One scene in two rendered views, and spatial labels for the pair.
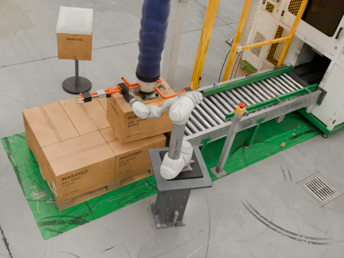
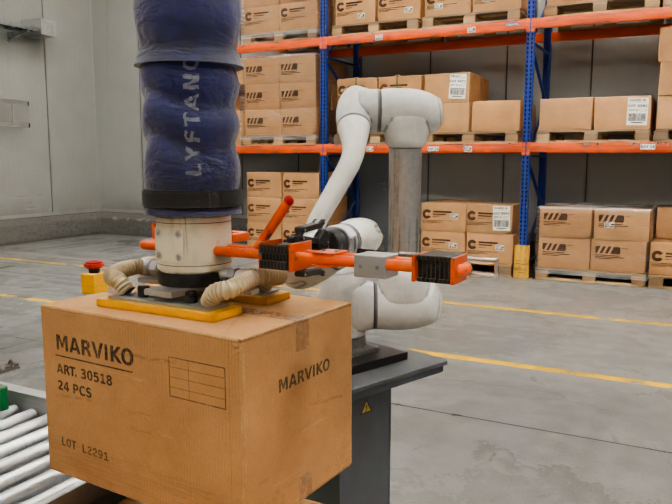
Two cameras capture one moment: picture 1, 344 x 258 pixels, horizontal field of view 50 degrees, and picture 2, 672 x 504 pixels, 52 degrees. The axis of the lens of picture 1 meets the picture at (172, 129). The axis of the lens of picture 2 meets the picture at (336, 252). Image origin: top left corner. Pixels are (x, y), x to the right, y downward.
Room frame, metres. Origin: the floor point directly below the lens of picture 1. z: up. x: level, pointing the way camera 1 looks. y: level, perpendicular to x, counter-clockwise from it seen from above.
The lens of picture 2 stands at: (3.15, 1.91, 1.40)
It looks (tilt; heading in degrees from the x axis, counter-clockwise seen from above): 8 degrees down; 249
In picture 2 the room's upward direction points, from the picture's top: straight up
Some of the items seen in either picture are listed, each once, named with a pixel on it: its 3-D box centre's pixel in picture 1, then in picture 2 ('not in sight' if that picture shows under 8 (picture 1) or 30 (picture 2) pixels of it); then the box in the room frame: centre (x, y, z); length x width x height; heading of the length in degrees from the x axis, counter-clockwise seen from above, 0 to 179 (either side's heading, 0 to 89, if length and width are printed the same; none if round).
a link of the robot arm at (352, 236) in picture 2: (134, 103); (338, 242); (2.53, 0.37, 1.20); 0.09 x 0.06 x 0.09; 131
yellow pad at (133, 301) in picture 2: not in sight; (167, 299); (2.94, 0.38, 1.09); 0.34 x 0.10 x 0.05; 129
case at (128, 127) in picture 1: (142, 109); (199, 386); (2.87, 0.33, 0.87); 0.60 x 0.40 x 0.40; 127
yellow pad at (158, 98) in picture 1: (150, 97); (221, 285); (2.80, 0.26, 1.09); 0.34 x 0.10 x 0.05; 129
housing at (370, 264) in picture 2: (100, 93); (376, 264); (2.57, 0.68, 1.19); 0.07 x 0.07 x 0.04; 39
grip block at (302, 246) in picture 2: (122, 88); (285, 254); (2.71, 0.51, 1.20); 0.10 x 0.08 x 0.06; 39
